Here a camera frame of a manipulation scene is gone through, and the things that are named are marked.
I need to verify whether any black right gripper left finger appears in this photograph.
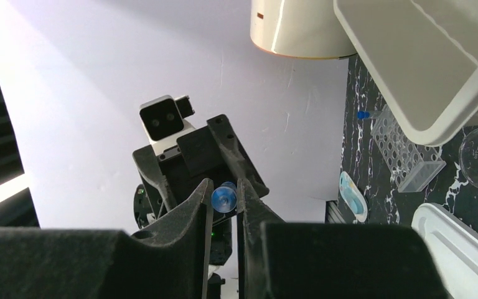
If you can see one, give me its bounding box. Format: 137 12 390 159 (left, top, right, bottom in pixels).
0 178 215 299

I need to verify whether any blue capped tube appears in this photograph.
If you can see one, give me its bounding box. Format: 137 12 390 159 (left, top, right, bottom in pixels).
211 181 238 214
357 110 383 120

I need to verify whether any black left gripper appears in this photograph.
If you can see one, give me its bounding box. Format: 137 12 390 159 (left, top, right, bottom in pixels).
133 114 269 217

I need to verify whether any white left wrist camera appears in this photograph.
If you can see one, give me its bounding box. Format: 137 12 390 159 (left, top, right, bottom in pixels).
139 95 195 156

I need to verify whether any beige plastic bin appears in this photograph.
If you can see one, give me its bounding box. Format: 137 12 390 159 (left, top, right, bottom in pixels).
334 1 478 146

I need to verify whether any white bin lid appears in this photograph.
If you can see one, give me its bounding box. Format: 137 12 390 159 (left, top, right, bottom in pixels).
411 203 478 298

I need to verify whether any beige cylindrical centrifuge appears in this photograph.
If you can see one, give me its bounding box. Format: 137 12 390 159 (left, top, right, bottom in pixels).
250 0 357 60

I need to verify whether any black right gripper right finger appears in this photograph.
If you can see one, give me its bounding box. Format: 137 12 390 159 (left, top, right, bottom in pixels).
237 179 449 298

